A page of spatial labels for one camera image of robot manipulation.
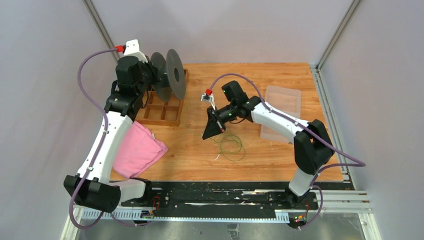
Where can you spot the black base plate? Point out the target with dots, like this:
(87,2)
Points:
(222,199)

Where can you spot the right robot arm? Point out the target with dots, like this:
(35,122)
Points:
(311,141)

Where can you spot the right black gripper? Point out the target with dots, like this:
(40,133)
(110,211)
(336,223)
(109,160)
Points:
(215,125)

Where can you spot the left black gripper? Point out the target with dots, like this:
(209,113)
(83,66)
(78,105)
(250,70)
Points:
(153,70)

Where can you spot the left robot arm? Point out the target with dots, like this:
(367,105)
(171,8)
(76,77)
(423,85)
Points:
(91,186)

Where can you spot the slotted aluminium cable duct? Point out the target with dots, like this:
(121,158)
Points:
(139,215)

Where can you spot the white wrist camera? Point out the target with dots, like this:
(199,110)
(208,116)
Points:
(132,48)
(208,97)

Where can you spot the wooden compartment tray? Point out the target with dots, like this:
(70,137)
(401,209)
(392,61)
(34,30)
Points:
(160,113)

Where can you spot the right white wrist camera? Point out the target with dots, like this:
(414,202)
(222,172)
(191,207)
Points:
(208,97)

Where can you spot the black cable spool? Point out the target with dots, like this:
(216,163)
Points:
(171,78)

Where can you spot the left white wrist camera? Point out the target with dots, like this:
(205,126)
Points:
(132,48)

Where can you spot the pink cloth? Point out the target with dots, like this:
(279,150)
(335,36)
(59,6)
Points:
(138,151)

